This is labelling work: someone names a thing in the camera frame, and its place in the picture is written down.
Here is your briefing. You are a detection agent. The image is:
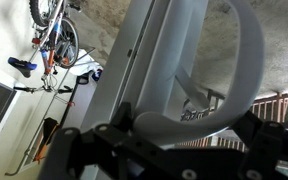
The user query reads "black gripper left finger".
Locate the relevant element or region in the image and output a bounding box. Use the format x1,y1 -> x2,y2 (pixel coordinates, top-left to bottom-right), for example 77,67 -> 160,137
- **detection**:
38,101 -> 167,180

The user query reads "white framed sliding glass door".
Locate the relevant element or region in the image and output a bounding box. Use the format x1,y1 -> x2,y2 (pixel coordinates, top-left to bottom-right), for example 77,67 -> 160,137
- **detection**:
80,0 -> 288,148

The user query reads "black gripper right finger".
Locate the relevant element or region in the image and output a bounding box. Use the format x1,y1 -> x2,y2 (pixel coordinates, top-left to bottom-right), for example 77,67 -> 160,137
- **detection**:
232,109 -> 288,180

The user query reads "white plastic bag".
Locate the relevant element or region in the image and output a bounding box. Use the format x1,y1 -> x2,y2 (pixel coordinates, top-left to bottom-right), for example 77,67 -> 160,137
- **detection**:
68,49 -> 103,83

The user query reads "grey door pull handle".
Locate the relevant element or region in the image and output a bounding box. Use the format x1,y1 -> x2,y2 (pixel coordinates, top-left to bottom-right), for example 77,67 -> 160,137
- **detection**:
132,0 -> 265,146

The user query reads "black pole red band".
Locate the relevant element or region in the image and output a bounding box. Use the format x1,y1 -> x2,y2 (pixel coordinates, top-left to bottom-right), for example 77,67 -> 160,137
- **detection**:
58,74 -> 90,129

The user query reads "long grey metal pole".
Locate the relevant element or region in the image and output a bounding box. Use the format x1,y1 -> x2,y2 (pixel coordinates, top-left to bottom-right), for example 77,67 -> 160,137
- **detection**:
3,46 -> 97,177

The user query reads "wooden balcony railing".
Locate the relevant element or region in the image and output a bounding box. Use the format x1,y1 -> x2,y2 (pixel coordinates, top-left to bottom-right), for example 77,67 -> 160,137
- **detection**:
177,91 -> 288,154

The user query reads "blue white bicycle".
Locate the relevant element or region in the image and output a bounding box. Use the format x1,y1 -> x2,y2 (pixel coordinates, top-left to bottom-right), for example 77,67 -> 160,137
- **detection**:
7,0 -> 82,94

